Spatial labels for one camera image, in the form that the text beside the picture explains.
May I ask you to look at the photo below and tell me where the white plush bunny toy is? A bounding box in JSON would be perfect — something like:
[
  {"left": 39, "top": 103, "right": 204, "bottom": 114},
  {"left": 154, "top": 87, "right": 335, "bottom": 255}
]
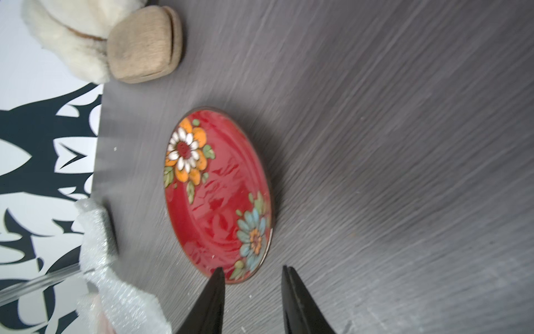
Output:
[{"left": 21, "top": 0, "right": 147, "bottom": 84}]

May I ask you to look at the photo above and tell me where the clear bubble wrap sheet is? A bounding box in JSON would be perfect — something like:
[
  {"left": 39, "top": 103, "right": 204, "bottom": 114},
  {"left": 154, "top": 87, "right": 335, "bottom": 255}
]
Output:
[{"left": 75, "top": 198, "right": 172, "bottom": 333}]

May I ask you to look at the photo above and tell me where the red floral dinner plate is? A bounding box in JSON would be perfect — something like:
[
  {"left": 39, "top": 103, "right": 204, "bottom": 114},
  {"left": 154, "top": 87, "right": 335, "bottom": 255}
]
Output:
[{"left": 163, "top": 107, "right": 274, "bottom": 285}]

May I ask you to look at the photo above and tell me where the tan wooden brush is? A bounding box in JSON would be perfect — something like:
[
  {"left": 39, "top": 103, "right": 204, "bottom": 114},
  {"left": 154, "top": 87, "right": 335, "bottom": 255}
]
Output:
[{"left": 107, "top": 6, "right": 184, "bottom": 84}]

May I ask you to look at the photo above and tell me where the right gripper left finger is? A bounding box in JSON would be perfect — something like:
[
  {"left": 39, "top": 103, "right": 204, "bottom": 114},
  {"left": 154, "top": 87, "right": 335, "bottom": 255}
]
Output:
[{"left": 176, "top": 267, "right": 225, "bottom": 334}]

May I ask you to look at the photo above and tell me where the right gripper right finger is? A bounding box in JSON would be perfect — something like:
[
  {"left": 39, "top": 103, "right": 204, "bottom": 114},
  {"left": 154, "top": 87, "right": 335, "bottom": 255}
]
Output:
[{"left": 282, "top": 265, "right": 335, "bottom": 334}]

